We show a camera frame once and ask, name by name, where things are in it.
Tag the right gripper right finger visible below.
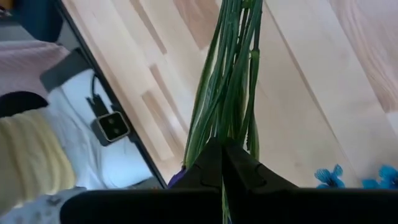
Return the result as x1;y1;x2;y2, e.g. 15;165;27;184
222;138;300;190

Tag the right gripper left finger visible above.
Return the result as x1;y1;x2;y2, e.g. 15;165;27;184
169;138;223;190

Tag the blue artificial flower bunch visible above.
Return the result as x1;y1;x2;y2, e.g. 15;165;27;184
313;164;398;190

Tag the purple artificial flower bunch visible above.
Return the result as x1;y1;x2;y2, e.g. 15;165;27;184
167;0;264;224

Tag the table-level camera box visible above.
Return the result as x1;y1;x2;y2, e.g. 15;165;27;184
91;111;131;147

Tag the black camera cable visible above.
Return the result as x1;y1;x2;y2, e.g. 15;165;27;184
85;73;109;116

